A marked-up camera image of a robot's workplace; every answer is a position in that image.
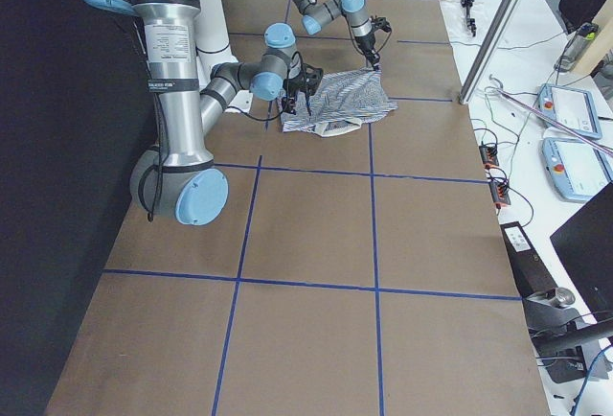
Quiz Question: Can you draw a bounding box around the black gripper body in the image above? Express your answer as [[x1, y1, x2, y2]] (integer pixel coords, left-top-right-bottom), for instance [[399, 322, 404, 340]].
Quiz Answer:
[[281, 63, 322, 114], [356, 35, 380, 70]]

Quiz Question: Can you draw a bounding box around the navy white striped polo shirt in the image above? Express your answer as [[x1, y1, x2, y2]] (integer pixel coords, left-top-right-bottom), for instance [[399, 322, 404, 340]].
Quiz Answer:
[[281, 68, 398, 138]]

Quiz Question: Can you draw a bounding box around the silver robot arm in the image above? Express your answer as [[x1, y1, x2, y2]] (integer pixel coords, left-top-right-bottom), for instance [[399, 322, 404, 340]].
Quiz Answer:
[[83, 0, 323, 226], [292, 0, 392, 71]]

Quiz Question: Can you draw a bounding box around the black tripod stick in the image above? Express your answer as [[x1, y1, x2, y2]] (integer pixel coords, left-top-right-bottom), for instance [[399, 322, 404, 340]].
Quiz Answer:
[[461, 0, 477, 37]]

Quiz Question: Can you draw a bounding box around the orange black connector block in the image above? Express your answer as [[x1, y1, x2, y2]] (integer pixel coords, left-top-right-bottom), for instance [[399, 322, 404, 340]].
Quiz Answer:
[[478, 144, 500, 170], [488, 180, 511, 210]]

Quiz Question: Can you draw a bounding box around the far blue teach pendant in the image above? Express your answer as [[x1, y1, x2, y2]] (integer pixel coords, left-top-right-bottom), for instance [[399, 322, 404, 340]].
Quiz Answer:
[[537, 83, 602, 140]]

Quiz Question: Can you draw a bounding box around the blue teach pendant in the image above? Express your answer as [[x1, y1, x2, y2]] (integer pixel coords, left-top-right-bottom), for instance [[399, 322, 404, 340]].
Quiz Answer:
[[541, 137, 612, 202], [537, 83, 602, 140]]

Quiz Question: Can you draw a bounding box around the near blue teach pendant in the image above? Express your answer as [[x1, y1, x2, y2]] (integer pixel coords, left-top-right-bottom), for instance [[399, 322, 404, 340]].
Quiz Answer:
[[541, 137, 612, 202]]

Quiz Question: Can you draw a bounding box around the black power box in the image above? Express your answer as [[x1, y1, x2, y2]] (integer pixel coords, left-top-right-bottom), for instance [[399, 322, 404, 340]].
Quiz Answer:
[[500, 221, 557, 298]]

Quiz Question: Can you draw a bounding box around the black monitor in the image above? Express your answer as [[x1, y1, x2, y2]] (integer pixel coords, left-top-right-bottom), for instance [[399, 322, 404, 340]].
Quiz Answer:
[[550, 183, 613, 312]]

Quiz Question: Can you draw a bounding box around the aluminium frame post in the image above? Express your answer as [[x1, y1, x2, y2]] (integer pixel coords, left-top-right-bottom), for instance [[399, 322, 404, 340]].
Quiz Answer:
[[459, 0, 521, 104]]

